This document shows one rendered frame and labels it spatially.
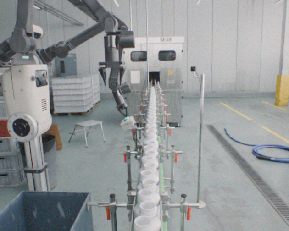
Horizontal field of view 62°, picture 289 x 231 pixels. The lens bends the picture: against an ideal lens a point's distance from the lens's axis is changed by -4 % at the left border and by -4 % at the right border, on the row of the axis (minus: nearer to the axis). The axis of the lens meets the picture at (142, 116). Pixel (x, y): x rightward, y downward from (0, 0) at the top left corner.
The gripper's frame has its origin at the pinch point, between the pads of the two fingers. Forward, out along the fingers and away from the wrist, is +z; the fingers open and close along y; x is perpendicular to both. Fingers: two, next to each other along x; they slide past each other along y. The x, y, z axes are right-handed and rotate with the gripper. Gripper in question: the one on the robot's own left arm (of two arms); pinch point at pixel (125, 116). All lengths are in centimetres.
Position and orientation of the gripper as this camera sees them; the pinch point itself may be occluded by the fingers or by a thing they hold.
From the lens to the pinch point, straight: 173.7
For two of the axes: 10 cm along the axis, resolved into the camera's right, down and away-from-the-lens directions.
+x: -9.3, 3.4, 1.2
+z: 3.6, 9.2, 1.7
